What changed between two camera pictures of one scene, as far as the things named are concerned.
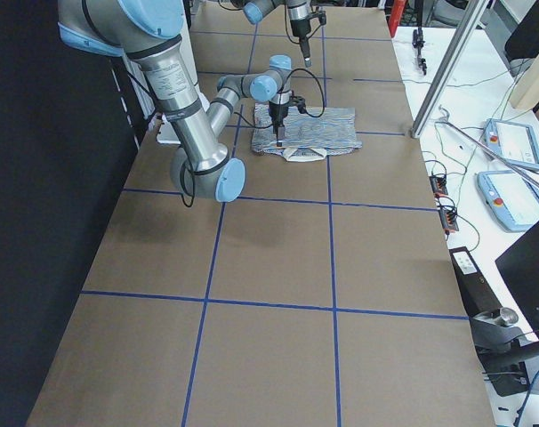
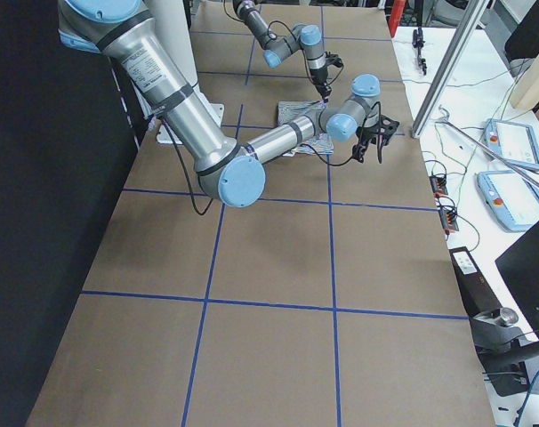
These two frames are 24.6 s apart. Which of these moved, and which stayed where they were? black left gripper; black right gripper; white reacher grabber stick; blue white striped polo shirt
Moved: blue white striped polo shirt; black left gripper; black right gripper
Stayed: white reacher grabber stick
